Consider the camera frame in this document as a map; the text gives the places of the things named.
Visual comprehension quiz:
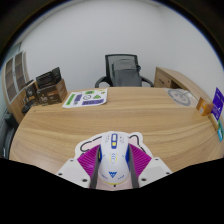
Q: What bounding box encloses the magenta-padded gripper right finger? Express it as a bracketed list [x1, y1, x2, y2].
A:
[127, 143, 173, 188]

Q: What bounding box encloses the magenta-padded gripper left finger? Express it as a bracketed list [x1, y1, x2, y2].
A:
[55, 144, 102, 189]

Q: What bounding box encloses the white blue yellow computer mouse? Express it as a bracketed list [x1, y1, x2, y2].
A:
[98, 130, 131, 186]

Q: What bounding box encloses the white green purple mouse pad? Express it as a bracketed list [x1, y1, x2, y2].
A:
[62, 88, 109, 109]

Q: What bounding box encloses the teal box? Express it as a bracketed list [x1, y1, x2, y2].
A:
[216, 119, 224, 143]

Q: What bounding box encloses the black visitor chair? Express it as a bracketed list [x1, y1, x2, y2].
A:
[20, 99, 35, 114]

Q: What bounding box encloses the small orange box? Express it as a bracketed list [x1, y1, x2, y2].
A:
[195, 96, 215, 117]

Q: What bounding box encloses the wide brown cardboard box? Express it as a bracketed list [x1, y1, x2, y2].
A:
[36, 78, 69, 106]

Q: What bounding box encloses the tall brown cardboard box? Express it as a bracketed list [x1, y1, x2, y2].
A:
[24, 80, 40, 107]

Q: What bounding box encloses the purple box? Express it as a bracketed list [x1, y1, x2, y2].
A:
[210, 87, 224, 122]

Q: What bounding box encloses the wooden side desk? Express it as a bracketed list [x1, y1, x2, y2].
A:
[153, 66, 214, 101]

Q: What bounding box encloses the black cardboard box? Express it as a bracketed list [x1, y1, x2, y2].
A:
[35, 66, 63, 90]

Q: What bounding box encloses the grey backpack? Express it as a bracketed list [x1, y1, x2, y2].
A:
[111, 58, 143, 88]

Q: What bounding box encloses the wooden shelf cabinet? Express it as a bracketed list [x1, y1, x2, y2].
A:
[2, 50, 32, 125]

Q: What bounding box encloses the black mesh office chair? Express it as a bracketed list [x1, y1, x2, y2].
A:
[94, 53, 155, 89]

